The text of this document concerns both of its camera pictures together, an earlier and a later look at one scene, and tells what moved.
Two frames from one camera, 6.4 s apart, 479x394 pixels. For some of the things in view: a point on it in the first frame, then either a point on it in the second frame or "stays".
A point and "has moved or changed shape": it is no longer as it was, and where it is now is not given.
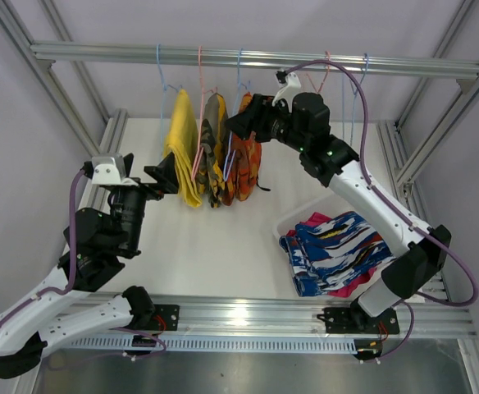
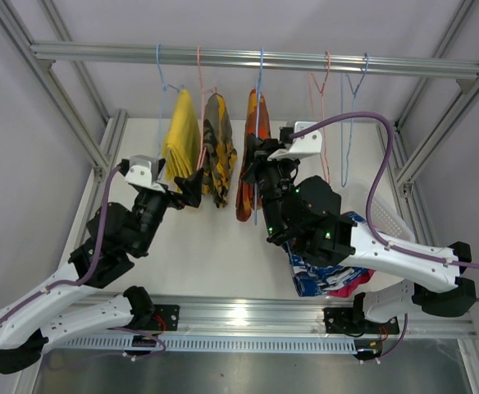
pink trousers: [348, 290] stays
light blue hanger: [166, 88] stays
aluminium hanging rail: [136, 52] stays
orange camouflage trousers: [244, 171] has moved or changed shape
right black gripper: [255, 119] to [259, 150]
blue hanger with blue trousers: [354, 93] stays
